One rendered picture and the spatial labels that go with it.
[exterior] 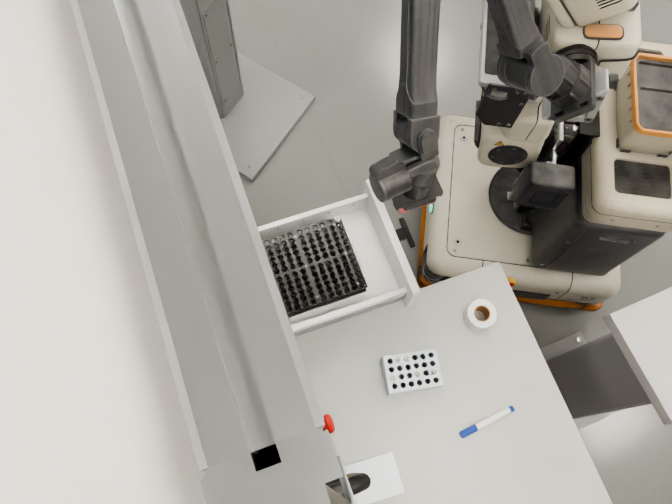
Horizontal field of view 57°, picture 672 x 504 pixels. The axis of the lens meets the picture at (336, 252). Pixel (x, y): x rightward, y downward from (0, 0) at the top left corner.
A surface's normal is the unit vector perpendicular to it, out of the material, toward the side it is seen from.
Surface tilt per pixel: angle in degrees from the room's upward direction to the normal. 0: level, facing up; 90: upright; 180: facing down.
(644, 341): 0
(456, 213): 0
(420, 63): 52
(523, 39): 41
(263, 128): 3
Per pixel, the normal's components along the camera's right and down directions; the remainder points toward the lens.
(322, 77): 0.04, -0.33
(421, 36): 0.36, 0.47
